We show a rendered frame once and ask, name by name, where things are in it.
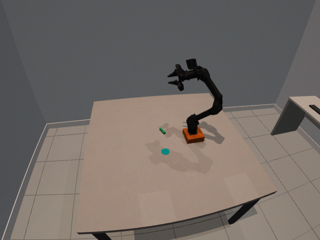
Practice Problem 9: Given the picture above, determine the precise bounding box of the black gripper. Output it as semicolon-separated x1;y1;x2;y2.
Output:
168;64;190;91

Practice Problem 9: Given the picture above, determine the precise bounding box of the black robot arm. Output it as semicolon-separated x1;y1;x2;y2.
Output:
176;58;223;136

